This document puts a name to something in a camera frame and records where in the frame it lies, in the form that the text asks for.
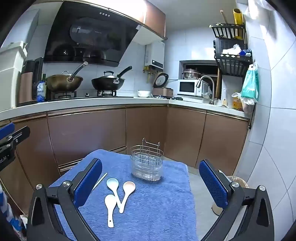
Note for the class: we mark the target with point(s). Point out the wooden cutting board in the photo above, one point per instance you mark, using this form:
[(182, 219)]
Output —
[(219, 84)]

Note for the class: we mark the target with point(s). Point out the light blue ceramic spoon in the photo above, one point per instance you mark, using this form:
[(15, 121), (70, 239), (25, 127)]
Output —
[(113, 184)]

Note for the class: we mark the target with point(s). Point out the pink ceramic spoon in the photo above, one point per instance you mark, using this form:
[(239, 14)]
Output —
[(128, 187)]

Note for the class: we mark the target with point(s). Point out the brown rice cooker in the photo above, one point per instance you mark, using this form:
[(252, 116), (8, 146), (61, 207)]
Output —
[(161, 91)]

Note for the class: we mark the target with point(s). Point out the brown upper cabinet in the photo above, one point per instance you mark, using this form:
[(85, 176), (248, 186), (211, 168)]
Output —
[(155, 18)]

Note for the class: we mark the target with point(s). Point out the brown black appliance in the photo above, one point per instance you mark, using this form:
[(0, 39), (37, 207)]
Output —
[(29, 85)]

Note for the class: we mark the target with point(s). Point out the white microwave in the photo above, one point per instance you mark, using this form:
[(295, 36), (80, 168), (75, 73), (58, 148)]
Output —
[(187, 87)]

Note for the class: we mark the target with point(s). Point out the white appliance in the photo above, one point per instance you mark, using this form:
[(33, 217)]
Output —
[(11, 69)]

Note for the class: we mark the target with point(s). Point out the blue white salt bag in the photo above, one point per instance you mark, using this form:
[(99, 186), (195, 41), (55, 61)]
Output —
[(41, 91)]

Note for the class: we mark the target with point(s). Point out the black wall rack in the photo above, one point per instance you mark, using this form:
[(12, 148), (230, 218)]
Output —
[(231, 63)]

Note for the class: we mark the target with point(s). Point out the steel faucet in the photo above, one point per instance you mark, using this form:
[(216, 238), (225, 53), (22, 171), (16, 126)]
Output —
[(209, 80)]

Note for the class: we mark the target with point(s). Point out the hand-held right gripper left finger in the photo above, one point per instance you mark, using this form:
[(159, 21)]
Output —
[(89, 183)]

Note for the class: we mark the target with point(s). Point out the steel pot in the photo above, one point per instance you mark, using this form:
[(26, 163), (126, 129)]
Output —
[(190, 74)]

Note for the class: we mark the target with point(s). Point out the blue fluffy towel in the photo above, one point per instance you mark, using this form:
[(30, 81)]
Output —
[(150, 208)]

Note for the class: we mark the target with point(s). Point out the black gas stove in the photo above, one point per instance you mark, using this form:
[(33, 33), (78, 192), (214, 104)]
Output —
[(92, 95)]

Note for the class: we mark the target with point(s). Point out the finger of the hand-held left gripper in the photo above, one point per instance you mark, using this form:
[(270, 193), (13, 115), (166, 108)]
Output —
[(7, 130), (19, 135)]

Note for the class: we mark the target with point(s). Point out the clear bag of food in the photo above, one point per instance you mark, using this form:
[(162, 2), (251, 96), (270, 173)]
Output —
[(248, 105)]

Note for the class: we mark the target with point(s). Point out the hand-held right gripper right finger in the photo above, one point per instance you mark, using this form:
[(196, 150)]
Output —
[(214, 185)]

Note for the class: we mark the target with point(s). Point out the wooden chopstick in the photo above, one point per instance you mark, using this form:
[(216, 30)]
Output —
[(101, 179)]

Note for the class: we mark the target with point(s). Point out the yellow roll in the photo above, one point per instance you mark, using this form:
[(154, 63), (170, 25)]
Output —
[(238, 20)]

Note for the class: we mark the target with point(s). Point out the black range hood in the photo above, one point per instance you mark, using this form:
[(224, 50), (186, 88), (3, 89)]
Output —
[(92, 34)]

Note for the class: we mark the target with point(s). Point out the black wok with lid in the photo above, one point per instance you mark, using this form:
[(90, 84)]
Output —
[(107, 83)]

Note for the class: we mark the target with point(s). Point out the teal plastic bag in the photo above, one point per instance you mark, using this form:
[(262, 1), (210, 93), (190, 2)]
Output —
[(249, 85)]

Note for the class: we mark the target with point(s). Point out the white ceramic spoon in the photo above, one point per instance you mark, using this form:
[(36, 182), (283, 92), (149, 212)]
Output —
[(110, 204)]

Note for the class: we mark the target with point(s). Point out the wooden rolling pin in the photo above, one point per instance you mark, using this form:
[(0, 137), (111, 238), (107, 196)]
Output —
[(223, 17)]

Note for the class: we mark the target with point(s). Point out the person's left hand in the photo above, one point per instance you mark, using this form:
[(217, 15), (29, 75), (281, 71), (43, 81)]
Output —
[(5, 201)]

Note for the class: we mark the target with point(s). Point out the trash bin with bag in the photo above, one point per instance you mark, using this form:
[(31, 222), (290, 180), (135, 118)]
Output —
[(238, 182)]

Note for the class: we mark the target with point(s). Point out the white bottle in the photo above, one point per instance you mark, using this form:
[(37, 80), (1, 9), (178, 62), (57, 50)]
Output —
[(224, 98)]

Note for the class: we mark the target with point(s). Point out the white water heater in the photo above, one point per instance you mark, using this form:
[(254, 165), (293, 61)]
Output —
[(155, 53)]

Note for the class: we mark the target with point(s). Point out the brass wok with lid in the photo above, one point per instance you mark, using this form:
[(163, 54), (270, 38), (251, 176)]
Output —
[(62, 83)]

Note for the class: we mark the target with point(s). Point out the yellow packet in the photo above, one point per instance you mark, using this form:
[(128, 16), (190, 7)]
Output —
[(237, 103)]

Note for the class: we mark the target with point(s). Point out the white bowl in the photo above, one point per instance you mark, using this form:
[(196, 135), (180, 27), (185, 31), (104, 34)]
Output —
[(144, 93)]

